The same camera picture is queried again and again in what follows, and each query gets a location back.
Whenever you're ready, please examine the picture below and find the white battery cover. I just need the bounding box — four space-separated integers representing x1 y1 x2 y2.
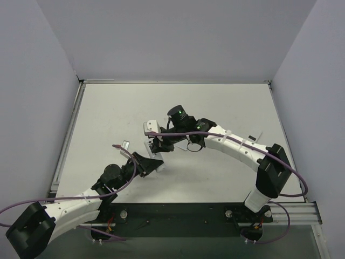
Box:
176 144 189 151

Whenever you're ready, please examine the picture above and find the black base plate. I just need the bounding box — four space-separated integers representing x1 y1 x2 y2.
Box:
90 202 273 239

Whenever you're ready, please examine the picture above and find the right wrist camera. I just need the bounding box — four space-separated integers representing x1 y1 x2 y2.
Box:
143 120 161 136

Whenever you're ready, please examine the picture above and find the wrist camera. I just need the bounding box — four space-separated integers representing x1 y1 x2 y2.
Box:
143 120 161 136
112 140 130 159

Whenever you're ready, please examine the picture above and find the white remote control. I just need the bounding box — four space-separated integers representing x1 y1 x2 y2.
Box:
144 139 165 173

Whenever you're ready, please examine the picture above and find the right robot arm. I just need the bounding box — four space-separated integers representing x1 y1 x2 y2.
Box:
143 105 292 213

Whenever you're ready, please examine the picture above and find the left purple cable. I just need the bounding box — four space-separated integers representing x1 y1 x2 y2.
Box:
0 144 137 242

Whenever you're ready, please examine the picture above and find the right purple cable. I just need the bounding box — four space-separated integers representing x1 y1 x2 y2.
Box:
145 131 309 245

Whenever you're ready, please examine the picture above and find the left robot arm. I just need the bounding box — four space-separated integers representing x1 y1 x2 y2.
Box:
5 152 164 258

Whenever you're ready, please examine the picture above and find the purple cable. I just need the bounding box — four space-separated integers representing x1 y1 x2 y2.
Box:
0 144 137 242
145 131 309 245

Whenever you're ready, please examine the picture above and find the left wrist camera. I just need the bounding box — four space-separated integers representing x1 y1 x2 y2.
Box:
112 140 130 159

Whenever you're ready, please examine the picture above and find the aluminium frame rail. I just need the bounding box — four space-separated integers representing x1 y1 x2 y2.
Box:
51 82 121 197

